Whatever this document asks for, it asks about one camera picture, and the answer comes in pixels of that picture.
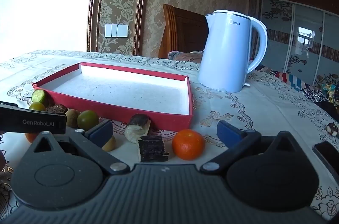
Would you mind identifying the striped colourful bedding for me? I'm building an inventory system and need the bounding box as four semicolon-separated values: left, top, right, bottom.
256;65;339;108

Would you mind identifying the small brown sugarcane piece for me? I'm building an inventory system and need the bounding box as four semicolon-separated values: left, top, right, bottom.
325;123;339;138

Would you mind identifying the orange tangerine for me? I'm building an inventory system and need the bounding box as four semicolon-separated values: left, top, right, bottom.
172;129;206;161
25;133;39;144

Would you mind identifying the folded cloth on chair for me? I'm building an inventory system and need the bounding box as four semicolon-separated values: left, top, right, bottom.
168;50;204;64

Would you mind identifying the black phone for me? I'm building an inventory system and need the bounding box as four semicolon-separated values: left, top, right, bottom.
313;141;339;174

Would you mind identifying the green tangerine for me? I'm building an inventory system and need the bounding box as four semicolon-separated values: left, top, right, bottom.
77;110;99;131
29;102;47;111

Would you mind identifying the red shallow cardboard box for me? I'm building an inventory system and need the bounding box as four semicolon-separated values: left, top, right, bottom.
32;62;192;132

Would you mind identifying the wooden bed headboard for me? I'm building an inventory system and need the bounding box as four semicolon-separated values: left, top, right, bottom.
158;4;208;59

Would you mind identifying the white wall light switch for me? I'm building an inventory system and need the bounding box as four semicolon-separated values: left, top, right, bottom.
104;24;129;37

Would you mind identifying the glass sliding door wardrobe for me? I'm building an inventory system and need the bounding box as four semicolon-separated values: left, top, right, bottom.
258;0;339;87

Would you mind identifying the green cucumber piece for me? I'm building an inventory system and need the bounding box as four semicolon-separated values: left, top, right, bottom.
31;90;49;107

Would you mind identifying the brown dried round fruit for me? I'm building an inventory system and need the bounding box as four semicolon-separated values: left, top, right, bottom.
46;104;69;116

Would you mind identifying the light blue electric kettle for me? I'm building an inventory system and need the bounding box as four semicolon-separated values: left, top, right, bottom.
198;10;268;93

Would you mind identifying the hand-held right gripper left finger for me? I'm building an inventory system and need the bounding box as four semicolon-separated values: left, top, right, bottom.
32;119;130;175

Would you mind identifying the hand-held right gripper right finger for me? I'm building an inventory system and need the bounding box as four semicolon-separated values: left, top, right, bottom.
200;120;308;175

